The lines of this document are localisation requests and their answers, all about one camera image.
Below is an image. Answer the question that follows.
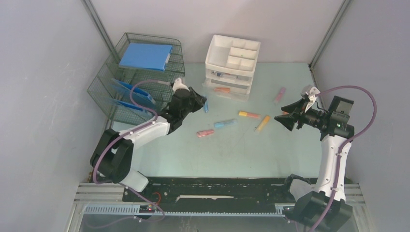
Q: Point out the white plastic drawer organizer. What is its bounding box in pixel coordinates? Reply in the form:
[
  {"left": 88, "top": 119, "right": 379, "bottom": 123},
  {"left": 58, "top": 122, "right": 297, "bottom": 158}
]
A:
[{"left": 203, "top": 35, "right": 261, "bottom": 102}]

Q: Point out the blue transparent correction tape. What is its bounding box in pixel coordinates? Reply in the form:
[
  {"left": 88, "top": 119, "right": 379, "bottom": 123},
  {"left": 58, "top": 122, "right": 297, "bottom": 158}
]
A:
[{"left": 203, "top": 101, "right": 209, "bottom": 113}]

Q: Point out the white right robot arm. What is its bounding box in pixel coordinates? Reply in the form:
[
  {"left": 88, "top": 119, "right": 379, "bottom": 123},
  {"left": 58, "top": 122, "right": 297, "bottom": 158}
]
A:
[{"left": 275, "top": 96, "right": 354, "bottom": 232}]

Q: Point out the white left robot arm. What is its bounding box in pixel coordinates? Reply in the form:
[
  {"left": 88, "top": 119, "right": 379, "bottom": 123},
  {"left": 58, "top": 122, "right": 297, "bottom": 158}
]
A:
[{"left": 90, "top": 87, "right": 207, "bottom": 201}]

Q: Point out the pale yellow highlighter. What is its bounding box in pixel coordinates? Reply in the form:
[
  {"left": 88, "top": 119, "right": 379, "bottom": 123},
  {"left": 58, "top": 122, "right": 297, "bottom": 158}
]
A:
[{"left": 255, "top": 115, "right": 271, "bottom": 132}]

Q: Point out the light blue highlighter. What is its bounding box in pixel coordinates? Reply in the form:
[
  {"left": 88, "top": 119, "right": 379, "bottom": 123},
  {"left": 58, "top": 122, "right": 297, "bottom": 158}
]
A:
[{"left": 214, "top": 119, "right": 237, "bottom": 129}]

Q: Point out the pink correction tape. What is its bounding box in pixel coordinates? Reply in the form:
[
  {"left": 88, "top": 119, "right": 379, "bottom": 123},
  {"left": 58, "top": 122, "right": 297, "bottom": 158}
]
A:
[{"left": 196, "top": 129, "right": 215, "bottom": 138}]

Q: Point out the yellow pink highlighter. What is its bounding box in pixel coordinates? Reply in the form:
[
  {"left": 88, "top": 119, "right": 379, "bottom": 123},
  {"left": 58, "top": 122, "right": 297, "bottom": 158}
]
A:
[{"left": 238, "top": 111, "right": 261, "bottom": 119}]

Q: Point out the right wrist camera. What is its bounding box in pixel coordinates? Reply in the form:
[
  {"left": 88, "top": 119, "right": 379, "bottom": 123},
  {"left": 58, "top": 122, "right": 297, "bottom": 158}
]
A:
[{"left": 301, "top": 85, "right": 320, "bottom": 107}]

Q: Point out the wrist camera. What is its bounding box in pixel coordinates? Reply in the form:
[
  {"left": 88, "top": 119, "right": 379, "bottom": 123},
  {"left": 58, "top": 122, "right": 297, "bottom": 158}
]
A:
[
  {"left": 172, "top": 78, "right": 189, "bottom": 92},
  {"left": 301, "top": 85, "right": 320, "bottom": 107}
]

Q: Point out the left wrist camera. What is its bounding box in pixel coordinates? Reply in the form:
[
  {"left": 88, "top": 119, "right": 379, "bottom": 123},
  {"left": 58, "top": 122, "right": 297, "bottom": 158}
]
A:
[{"left": 172, "top": 78, "right": 189, "bottom": 92}]

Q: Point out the green wire mesh rack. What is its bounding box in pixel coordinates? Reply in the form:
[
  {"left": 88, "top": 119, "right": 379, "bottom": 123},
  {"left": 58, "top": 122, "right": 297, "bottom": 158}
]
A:
[{"left": 87, "top": 32, "right": 185, "bottom": 125}]

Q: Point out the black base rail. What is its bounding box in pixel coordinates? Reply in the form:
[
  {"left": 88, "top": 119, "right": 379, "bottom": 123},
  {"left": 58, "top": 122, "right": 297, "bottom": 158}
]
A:
[{"left": 74, "top": 174, "right": 366, "bottom": 217}]

